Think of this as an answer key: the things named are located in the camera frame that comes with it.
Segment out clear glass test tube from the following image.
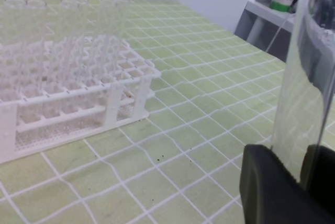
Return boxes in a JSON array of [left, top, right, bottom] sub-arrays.
[[271, 0, 334, 180]]

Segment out green grid tablecloth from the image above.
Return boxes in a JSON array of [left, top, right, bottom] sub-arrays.
[[1, 0, 285, 223]]

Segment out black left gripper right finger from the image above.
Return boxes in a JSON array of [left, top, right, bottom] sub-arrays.
[[300, 144, 334, 208]]

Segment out white shelf unit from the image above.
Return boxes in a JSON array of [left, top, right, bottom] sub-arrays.
[[234, 0, 297, 62]]

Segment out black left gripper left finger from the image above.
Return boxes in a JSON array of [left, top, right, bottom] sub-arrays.
[[239, 144, 334, 223]]

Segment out white plastic test tube rack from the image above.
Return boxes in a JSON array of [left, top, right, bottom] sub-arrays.
[[1, 42, 161, 163]]

